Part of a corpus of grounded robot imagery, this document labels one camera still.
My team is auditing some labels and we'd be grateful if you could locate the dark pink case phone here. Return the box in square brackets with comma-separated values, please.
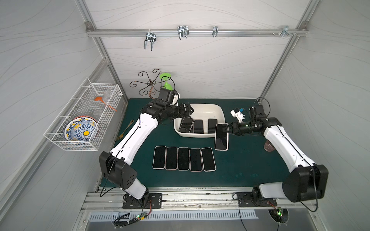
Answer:
[214, 123, 229, 151]

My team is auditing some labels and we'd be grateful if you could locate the pale green case phone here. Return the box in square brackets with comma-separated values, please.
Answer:
[208, 118, 218, 134]

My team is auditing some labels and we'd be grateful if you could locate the mint green case phone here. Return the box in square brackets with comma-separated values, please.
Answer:
[177, 147, 190, 171]

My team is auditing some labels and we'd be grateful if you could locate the rose case phone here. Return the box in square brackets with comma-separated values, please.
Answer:
[165, 147, 178, 170]

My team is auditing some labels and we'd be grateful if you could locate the cream case phone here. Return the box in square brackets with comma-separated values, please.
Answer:
[201, 148, 216, 172]

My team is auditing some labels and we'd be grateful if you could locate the light pink case phone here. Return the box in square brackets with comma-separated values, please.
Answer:
[152, 146, 167, 170]

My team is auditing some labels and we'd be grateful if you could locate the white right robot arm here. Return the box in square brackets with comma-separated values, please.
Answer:
[227, 117, 329, 203]

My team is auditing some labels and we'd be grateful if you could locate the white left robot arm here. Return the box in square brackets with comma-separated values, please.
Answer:
[99, 99, 194, 200]

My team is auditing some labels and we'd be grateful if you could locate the white plastic storage box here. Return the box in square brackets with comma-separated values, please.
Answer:
[173, 104, 225, 138]

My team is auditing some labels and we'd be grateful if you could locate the black metal cup stand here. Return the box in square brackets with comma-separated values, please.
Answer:
[129, 68, 162, 99]

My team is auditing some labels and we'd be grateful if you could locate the green plastic wine glass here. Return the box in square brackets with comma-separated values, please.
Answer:
[160, 73, 175, 90]

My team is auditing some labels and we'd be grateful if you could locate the green table mat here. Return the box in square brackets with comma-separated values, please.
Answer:
[132, 121, 289, 188]

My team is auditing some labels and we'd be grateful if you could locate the brass spoon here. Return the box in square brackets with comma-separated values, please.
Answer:
[116, 119, 134, 141]

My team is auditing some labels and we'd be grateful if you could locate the orange plastic funnel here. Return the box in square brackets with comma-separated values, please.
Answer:
[94, 96, 117, 111]

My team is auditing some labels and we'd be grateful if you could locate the middle metal hook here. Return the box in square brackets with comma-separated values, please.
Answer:
[177, 26, 190, 40]

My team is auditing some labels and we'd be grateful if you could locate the metal hook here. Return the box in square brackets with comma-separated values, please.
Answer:
[177, 26, 190, 40]
[144, 31, 157, 51]

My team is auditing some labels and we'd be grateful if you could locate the left metal hook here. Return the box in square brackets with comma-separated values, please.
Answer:
[144, 31, 157, 51]

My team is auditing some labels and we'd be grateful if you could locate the white vent strip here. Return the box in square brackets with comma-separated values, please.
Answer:
[89, 209, 258, 223]

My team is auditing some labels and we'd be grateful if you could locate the blue yellow patterned plate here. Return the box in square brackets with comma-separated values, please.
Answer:
[64, 116, 97, 141]

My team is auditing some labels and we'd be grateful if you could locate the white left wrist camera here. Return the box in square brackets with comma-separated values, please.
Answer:
[170, 90, 180, 105]

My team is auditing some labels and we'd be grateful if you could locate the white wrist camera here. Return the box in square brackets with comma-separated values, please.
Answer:
[170, 90, 180, 105]
[230, 108, 245, 123]

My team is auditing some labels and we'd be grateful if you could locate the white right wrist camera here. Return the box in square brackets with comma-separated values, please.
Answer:
[230, 108, 245, 123]

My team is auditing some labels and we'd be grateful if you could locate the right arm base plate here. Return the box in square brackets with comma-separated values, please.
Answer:
[232, 192, 277, 208]

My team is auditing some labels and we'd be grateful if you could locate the small metal bracket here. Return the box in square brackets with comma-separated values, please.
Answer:
[212, 26, 218, 38]

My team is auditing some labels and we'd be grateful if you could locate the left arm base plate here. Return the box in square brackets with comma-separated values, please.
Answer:
[122, 193, 163, 209]

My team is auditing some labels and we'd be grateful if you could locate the white wire wall basket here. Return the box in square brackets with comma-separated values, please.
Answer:
[44, 79, 122, 151]

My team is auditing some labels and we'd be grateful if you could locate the right metal bracket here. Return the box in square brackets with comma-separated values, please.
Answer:
[271, 26, 298, 38]

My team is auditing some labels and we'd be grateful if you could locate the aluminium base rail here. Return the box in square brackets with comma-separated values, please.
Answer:
[80, 187, 319, 213]

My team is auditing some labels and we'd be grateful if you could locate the aluminium top rail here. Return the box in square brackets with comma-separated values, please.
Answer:
[86, 28, 308, 38]

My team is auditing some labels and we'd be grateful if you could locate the red black wire bundle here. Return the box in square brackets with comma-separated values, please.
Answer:
[112, 199, 153, 229]

